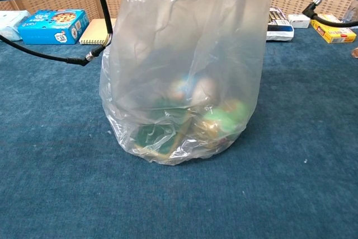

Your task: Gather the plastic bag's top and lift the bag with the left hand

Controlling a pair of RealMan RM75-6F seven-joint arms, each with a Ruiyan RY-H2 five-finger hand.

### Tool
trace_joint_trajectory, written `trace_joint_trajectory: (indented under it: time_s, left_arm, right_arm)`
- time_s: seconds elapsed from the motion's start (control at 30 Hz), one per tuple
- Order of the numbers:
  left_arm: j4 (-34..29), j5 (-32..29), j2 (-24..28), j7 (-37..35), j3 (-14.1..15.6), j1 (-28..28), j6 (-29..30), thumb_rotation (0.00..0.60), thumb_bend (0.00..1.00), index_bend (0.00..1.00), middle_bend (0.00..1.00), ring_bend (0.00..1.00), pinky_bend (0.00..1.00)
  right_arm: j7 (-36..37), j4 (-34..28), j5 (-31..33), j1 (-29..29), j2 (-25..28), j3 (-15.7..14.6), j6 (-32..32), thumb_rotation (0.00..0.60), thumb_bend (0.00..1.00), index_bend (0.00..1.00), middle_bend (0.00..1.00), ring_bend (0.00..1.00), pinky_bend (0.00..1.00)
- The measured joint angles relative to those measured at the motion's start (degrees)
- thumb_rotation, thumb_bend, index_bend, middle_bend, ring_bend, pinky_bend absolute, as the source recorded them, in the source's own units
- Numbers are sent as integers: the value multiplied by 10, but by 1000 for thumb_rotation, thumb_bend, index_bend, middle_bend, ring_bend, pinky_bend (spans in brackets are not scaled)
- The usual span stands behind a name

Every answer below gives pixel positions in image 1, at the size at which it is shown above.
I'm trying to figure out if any clear plastic shopping bag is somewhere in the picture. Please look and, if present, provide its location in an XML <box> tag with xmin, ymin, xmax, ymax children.
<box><xmin>99</xmin><ymin>0</ymin><xmax>274</xmax><ymax>166</ymax></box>

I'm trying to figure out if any kraft spiral notebook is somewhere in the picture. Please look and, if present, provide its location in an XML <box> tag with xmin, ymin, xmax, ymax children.
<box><xmin>79</xmin><ymin>18</ymin><xmax>117</xmax><ymax>45</ymax></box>

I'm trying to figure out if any blue cookie box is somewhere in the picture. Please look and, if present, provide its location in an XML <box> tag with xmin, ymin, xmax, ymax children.
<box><xmin>17</xmin><ymin>9</ymin><xmax>90</xmax><ymax>45</ymax></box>

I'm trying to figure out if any light blue wet wipes pack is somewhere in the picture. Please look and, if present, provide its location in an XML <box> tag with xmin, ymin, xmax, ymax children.
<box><xmin>0</xmin><ymin>10</ymin><xmax>31</xmax><ymax>42</ymax></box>

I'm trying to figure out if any jar with colourful label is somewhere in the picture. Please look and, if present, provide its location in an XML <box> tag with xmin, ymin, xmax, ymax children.
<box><xmin>167</xmin><ymin>74</ymin><xmax>222</xmax><ymax>105</ymax></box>

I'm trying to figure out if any dark green box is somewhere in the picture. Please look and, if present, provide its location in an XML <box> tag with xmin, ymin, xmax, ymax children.
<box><xmin>134</xmin><ymin>99</ymin><xmax>194</xmax><ymax>158</ymax></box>

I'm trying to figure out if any black and white snack packet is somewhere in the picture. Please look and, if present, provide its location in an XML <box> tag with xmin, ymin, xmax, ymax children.
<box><xmin>265</xmin><ymin>7</ymin><xmax>295</xmax><ymax>41</ymax></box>

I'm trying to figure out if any light green snack packet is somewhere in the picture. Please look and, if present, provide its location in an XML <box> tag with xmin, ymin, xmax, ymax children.
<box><xmin>195</xmin><ymin>99</ymin><xmax>249</xmax><ymax>142</ymax></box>

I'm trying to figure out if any small white box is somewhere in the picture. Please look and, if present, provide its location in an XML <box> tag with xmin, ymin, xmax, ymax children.
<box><xmin>288</xmin><ymin>14</ymin><xmax>311</xmax><ymax>29</ymax></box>

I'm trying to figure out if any teal carpet table cover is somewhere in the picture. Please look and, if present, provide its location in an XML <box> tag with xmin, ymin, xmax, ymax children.
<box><xmin>0</xmin><ymin>27</ymin><xmax>358</xmax><ymax>239</ymax></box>

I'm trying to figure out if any yellow box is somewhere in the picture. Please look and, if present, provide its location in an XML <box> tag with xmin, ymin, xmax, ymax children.
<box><xmin>309</xmin><ymin>13</ymin><xmax>357</xmax><ymax>44</ymax></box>

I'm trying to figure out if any clear water bottle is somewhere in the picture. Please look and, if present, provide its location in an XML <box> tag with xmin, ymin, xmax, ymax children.
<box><xmin>341</xmin><ymin>0</ymin><xmax>358</xmax><ymax>29</ymax></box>

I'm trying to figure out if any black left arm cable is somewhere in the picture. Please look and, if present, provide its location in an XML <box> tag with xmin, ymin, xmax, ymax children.
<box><xmin>0</xmin><ymin>0</ymin><xmax>114</xmax><ymax>67</ymax></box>

